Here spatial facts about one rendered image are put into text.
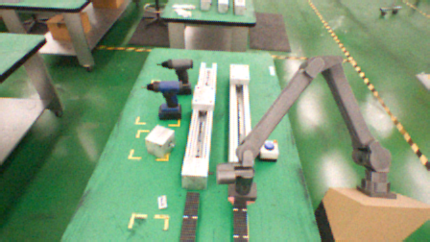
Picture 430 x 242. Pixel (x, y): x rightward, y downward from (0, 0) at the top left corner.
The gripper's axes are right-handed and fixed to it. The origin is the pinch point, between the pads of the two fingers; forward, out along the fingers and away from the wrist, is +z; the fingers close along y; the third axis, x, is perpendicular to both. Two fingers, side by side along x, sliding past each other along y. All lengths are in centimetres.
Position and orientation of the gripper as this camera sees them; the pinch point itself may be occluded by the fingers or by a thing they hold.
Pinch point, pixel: (239, 202)
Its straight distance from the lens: 105.1
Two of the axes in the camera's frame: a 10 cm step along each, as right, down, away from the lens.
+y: -10.0, -0.7, 0.1
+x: -0.5, 6.7, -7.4
